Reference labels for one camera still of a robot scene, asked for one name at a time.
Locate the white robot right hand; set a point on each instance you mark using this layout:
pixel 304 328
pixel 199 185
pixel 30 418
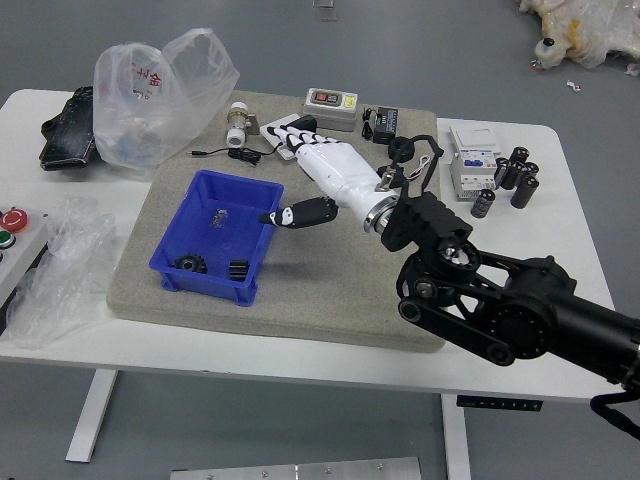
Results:
pixel 340 170

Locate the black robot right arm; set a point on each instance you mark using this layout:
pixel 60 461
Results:
pixel 525 310

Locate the small black hex nut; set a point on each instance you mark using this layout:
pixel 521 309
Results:
pixel 399 152

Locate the grey push-button control box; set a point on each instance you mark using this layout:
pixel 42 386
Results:
pixel 25 260

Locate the black power adapter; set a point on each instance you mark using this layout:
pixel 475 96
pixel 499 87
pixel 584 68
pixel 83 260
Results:
pixel 306 122

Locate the black module green print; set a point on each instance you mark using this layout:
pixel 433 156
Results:
pixel 385 125

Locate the brass valve white ends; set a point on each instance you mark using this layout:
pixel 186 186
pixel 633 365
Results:
pixel 236 122

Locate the blue plastic bin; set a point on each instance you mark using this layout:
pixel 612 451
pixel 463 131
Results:
pixel 235 235

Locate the white circuit breaker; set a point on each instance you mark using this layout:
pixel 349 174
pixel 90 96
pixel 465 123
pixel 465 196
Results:
pixel 467 172

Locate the small clear parts bag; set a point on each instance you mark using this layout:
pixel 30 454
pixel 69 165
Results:
pixel 220 218

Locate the grey-brown felt mat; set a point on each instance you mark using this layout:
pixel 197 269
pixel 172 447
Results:
pixel 310 300

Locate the small black gear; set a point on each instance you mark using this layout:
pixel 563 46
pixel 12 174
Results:
pixel 238 271

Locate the black cylindrical capacitor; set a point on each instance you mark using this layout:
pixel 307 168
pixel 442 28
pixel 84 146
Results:
pixel 501 172
pixel 520 156
pixel 482 205
pixel 524 192
pixel 512 176
pixel 531 169

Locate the grey floor outlet plate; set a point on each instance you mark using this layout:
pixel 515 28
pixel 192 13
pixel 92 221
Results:
pixel 325 10

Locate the black toothed gear wheel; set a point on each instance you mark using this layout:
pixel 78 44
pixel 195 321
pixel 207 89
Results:
pixel 182 264

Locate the clear plastic bag red print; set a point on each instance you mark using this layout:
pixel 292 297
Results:
pixel 130 110

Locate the white bottle black cap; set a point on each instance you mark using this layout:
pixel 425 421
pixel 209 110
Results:
pixel 547 51

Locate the small white paper scrap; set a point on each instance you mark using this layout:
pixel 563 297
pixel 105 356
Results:
pixel 573 85

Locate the black flat pouch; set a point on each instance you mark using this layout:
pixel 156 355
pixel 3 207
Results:
pixel 67 135

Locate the black table height controller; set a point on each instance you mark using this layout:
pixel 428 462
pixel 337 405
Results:
pixel 500 404

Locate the white-yellow plastic wrap heap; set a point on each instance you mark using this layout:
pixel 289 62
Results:
pixel 590 25

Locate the crumpled clear plastic bag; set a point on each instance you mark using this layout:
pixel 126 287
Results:
pixel 60 270

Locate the white table leg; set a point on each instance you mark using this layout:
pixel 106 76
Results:
pixel 456 445
pixel 90 420

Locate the red round push button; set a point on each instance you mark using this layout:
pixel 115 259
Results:
pixel 12 220

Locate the green round push button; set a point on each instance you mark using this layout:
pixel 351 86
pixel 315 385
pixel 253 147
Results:
pixel 6 239

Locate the grey switch box red button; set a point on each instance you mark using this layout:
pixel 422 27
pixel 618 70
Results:
pixel 330 112

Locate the white wall socket plate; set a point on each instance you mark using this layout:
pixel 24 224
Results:
pixel 280 121

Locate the white wall switch panel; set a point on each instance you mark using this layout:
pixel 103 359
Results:
pixel 475 137

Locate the grey metal base plate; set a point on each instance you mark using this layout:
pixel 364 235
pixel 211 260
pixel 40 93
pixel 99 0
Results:
pixel 300 471

